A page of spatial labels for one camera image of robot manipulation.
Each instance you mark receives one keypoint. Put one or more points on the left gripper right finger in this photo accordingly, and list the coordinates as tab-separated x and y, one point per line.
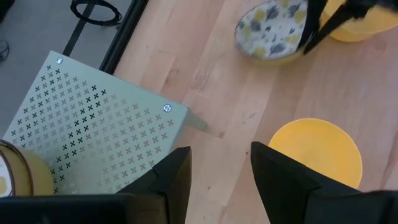
286	193

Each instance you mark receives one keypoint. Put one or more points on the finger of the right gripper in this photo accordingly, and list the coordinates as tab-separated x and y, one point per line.
314	15
335	20

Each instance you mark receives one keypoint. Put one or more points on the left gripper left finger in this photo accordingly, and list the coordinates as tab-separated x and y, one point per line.
168	193

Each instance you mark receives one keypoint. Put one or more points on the plain yellow plastic bowl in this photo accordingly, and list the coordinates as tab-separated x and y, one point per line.
323	146
373	28

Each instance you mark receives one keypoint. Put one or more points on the green perforated metal shelf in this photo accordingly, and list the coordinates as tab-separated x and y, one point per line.
93	124

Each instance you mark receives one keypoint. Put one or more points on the black metal rig frame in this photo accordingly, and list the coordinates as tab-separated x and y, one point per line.
124	34

